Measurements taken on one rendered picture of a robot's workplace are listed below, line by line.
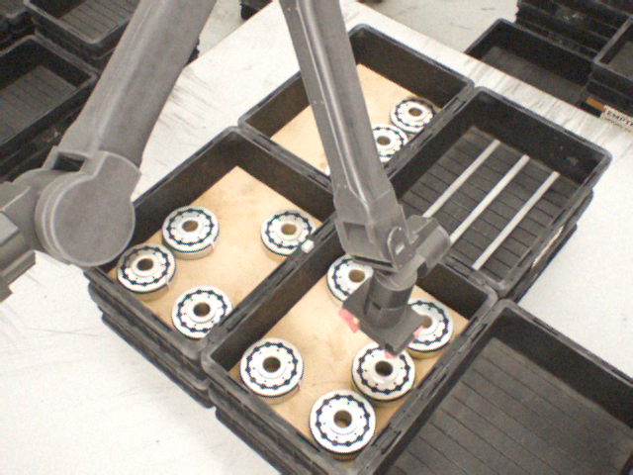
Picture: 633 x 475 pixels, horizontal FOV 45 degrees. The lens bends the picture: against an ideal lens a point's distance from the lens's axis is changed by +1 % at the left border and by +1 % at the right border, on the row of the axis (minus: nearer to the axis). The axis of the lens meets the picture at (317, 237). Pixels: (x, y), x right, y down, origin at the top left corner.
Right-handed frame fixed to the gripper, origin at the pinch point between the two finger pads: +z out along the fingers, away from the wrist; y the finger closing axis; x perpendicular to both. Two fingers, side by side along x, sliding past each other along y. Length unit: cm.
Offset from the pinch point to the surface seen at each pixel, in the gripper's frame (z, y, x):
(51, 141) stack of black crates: 65, 121, -18
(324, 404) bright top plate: 10.4, 0.9, 8.7
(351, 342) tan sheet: 13.1, 5.3, -3.7
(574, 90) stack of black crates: 65, 24, -150
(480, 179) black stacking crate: 12, 10, -49
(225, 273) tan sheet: 15.0, 31.3, 0.6
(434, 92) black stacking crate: 9, 29, -60
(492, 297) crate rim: 1.6, -8.7, -20.3
